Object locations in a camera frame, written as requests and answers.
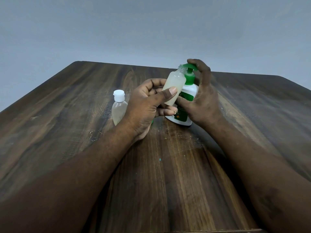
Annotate person's left hand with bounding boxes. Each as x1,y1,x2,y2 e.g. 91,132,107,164
121,78,178,143

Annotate person's right hand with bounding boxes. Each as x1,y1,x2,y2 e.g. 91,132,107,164
175,58,223,129

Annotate small clear bottle white cap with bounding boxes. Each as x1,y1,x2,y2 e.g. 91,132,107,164
111,89,128,126

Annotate white hand sanitizer pump bottle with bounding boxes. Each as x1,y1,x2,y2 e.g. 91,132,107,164
165,63,200,126

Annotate small clear bottle green-capped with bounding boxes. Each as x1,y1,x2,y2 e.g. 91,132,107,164
161,64,187,106

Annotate person's left forearm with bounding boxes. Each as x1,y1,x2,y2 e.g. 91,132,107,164
0,125,136,233

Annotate person's right forearm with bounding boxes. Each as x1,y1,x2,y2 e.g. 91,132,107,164
208,116,311,233

